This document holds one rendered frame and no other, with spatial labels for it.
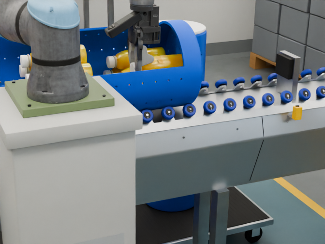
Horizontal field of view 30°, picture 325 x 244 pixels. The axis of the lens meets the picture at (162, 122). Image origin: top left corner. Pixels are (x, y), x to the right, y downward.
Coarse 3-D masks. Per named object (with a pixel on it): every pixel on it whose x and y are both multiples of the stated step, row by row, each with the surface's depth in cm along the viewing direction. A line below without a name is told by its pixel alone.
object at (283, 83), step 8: (280, 56) 219; (288, 56) 217; (296, 56) 216; (280, 64) 220; (288, 64) 215; (296, 64) 215; (280, 72) 221; (288, 72) 216; (296, 72) 216; (280, 80) 224; (288, 80) 219; (296, 80) 217; (280, 88) 225; (288, 88) 220; (296, 88) 219
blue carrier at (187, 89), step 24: (168, 24) 194; (0, 48) 189; (24, 48) 192; (96, 48) 203; (120, 48) 206; (168, 48) 211; (192, 48) 189; (0, 72) 193; (144, 72) 182; (168, 72) 186; (192, 72) 189; (144, 96) 186; (168, 96) 190; (192, 96) 195
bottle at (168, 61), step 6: (174, 54) 195; (180, 54) 195; (156, 60) 190; (162, 60) 191; (168, 60) 191; (174, 60) 192; (180, 60) 193; (144, 66) 189; (150, 66) 189; (156, 66) 189; (162, 66) 190; (168, 66) 191; (174, 66) 192
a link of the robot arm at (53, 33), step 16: (32, 0) 138; (48, 0) 140; (64, 0) 141; (16, 16) 143; (32, 16) 138; (48, 16) 136; (64, 16) 137; (16, 32) 144; (32, 32) 139; (48, 32) 137; (64, 32) 138; (32, 48) 141; (48, 48) 139; (64, 48) 140
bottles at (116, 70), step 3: (114, 69) 202; (117, 69) 202; (126, 69) 195; (129, 69) 195; (105, 72) 201; (108, 72) 202; (111, 72) 202; (114, 72) 202; (117, 72) 202; (120, 72) 196; (123, 72) 194; (180, 78) 192; (129, 84) 194
